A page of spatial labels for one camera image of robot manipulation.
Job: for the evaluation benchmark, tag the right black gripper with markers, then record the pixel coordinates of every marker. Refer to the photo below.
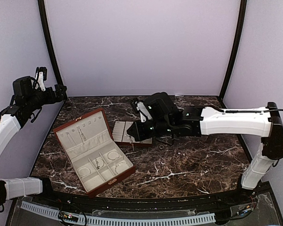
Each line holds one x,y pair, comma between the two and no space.
139,134

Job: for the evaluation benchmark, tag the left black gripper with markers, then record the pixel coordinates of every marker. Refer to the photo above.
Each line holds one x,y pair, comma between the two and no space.
59,96

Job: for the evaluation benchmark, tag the brown jewelry tray cream lining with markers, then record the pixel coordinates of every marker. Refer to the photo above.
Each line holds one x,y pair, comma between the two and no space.
121,137

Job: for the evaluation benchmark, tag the brown jewelry box cream lining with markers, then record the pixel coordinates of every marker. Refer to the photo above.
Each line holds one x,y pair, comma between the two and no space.
92,152

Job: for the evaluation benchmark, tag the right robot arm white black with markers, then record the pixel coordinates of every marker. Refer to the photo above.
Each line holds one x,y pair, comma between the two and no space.
157,120

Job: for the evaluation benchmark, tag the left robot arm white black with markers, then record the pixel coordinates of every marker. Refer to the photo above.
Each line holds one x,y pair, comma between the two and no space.
24,102

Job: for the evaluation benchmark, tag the small circuit board with leds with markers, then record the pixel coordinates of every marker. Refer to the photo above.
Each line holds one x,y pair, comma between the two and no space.
67,216

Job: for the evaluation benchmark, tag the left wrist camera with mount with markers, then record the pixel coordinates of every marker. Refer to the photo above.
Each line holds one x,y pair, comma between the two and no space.
40,78

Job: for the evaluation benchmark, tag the black left corner post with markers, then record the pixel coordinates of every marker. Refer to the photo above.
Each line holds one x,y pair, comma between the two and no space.
48,41

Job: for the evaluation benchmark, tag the black corner post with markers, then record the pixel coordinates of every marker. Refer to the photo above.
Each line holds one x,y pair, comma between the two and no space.
234,51
48,41

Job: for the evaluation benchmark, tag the black right corner post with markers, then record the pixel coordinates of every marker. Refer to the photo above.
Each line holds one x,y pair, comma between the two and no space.
234,51

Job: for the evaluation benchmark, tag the white slotted cable duct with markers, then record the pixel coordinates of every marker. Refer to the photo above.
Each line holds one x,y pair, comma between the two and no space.
101,221

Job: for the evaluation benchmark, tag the black front table rail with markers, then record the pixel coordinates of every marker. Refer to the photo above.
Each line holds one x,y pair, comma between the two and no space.
209,202

